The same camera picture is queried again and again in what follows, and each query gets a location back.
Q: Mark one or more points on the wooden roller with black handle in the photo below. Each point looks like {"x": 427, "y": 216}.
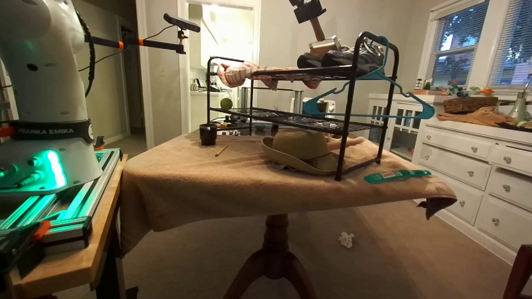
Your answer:
{"x": 309, "y": 10}

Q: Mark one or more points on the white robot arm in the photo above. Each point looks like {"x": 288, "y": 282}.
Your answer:
{"x": 50, "y": 143}

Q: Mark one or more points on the tan straw hat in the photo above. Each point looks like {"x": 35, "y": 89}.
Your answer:
{"x": 301, "y": 149}

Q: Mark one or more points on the black cup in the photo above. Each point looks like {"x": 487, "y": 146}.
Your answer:
{"x": 208, "y": 134}

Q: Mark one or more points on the green ball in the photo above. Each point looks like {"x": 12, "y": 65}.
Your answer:
{"x": 226, "y": 103}

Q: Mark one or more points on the orange striped white shirt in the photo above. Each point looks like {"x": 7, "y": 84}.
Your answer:
{"x": 235, "y": 75}

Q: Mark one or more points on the tan tablecloth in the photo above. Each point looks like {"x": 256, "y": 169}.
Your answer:
{"x": 181, "y": 181}

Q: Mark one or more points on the teal printed logo patch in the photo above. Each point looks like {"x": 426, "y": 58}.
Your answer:
{"x": 396, "y": 174}

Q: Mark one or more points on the crumpled white paper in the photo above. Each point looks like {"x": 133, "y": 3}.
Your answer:
{"x": 346, "y": 239}

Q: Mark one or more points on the teal plastic hanger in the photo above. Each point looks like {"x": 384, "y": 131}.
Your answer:
{"x": 381, "y": 109}

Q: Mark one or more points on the brown cloth on dresser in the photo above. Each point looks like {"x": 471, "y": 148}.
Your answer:
{"x": 474, "y": 109}

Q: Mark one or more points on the white dresser with drawers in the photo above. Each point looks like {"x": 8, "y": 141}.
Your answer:
{"x": 487, "y": 168}

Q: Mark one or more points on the wooden side table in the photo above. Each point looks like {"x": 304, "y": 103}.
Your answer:
{"x": 98, "y": 264}

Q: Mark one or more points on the silver lamp base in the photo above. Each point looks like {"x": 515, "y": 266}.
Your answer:
{"x": 519, "y": 109}

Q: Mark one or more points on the dark wooden chair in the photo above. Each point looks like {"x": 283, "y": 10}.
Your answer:
{"x": 519, "y": 274}

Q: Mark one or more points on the wooden pedestal table leg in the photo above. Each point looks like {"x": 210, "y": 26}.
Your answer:
{"x": 273, "y": 261}

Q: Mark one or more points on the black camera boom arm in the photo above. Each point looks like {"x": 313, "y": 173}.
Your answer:
{"x": 131, "y": 40}

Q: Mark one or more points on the green lit robot base rail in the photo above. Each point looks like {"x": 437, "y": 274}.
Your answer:
{"x": 70, "y": 211}

